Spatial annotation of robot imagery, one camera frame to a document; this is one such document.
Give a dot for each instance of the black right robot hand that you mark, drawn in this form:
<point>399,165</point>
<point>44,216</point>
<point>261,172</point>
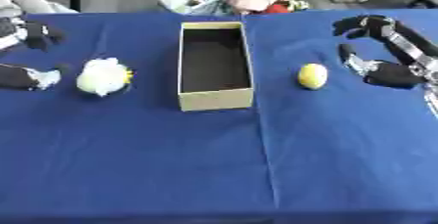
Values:
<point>393,74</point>

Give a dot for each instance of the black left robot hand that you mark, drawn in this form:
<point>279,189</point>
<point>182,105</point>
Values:
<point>35,35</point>

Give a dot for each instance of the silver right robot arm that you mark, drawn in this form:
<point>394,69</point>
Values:
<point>432,94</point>

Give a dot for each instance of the tan cardboard box dark inside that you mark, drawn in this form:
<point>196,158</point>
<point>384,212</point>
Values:
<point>215,100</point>

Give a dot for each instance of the dark bag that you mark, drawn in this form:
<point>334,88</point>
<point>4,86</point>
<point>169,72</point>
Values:
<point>423,3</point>

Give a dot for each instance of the white fluffy soft toy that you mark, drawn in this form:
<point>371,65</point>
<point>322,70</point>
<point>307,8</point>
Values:
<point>104,76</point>

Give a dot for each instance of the yellow toy lemon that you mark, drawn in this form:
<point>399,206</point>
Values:
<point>312,76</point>

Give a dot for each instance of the yellow green toy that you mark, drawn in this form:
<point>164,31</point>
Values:
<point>298,5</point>

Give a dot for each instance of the red toy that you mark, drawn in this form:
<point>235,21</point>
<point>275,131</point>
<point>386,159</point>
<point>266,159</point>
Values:
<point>276,8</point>

